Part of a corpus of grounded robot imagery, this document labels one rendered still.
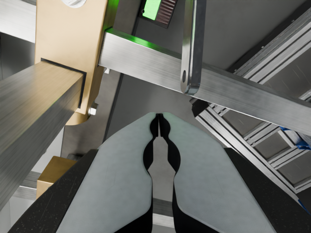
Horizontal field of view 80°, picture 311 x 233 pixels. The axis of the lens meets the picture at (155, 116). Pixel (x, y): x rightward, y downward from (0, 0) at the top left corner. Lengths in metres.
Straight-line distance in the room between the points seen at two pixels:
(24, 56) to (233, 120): 0.87
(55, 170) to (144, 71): 0.21
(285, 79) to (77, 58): 0.94
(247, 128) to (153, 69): 0.93
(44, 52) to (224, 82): 0.16
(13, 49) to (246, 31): 0.96
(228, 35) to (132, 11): 0.82
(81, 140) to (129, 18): 0.25
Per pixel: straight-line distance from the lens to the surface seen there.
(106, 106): 0.35
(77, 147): 0.42
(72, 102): 0.17
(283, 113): 0.24
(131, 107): 1.14
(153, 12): 0.30
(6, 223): 0.89
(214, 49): 1.07
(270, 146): 1.22
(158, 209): 0.36
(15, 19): 0.20
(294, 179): 1.49
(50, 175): 0.32
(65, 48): 0.18
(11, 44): 0.48
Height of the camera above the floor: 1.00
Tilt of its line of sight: 60 degrees down
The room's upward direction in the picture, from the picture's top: 179 degrees clockwise
